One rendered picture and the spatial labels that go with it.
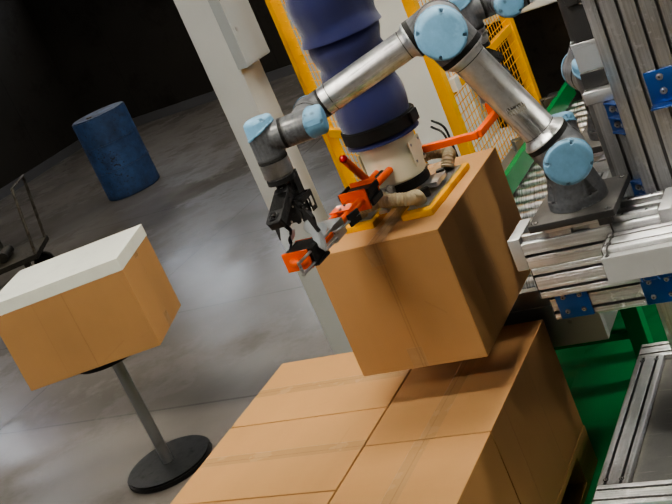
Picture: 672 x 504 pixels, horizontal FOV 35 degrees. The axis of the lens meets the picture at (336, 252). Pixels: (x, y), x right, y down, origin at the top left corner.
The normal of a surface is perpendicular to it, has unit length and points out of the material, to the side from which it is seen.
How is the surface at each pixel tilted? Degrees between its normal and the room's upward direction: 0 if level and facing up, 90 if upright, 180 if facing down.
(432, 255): 90
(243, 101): 90
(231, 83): 90
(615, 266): 90
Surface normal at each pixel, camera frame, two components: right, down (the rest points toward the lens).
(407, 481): -0.38, -0.87
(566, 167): 0.04, 0.44
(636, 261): -0.39, 0.45
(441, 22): -0.15, 0.26
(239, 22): 0.84, -0.19
